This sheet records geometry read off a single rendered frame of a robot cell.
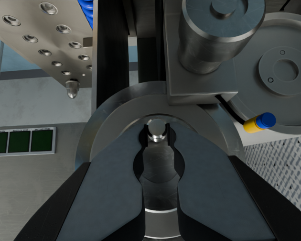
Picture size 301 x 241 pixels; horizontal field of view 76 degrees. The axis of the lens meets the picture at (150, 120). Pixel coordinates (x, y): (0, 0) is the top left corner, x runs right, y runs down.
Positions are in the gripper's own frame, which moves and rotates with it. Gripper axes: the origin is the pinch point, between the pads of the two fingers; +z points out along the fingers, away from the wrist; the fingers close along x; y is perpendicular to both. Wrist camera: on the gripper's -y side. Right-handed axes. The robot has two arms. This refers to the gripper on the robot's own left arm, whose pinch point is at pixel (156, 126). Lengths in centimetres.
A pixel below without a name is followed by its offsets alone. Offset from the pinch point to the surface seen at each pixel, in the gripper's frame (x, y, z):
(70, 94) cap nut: -22.4, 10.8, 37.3
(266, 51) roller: 10.8, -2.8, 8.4
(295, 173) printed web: 17.7, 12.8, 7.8
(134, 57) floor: -23, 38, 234
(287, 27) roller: 13.2, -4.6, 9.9
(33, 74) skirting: -158, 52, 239
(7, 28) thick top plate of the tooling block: -23.2, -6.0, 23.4
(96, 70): -5.8, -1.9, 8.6
